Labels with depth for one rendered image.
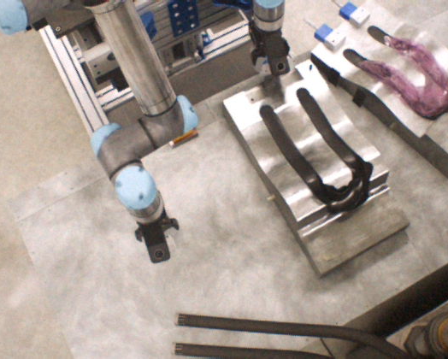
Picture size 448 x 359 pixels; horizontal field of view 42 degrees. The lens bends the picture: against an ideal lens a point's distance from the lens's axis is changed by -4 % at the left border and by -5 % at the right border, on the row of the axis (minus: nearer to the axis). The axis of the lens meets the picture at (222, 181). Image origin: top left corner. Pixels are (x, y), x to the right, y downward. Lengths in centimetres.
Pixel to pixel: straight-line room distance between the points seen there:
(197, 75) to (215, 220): 96
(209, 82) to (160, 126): 116
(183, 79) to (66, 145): 58
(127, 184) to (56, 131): 149
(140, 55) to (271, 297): 69
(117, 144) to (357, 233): 62
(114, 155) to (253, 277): 50
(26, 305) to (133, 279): 99
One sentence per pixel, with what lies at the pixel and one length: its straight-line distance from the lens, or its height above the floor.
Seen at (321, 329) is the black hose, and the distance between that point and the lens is 140.
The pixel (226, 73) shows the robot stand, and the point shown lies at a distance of 240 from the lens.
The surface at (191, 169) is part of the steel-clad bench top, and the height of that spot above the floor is 80.
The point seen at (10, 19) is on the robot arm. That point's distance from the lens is 106.
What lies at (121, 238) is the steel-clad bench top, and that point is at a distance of 158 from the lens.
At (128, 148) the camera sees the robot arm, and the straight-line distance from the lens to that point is 124.
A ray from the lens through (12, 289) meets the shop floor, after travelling 251.
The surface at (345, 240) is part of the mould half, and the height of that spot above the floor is 86.
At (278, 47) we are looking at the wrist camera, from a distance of 153.
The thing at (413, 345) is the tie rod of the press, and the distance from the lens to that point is 152.
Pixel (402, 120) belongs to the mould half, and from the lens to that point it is 162.
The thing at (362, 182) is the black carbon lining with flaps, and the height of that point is 89.
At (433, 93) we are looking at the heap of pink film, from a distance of 166.
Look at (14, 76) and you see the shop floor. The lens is 285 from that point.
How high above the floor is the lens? 230
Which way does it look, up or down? 70 degrees down
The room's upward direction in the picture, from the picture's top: 8 degrees counter-clockwise
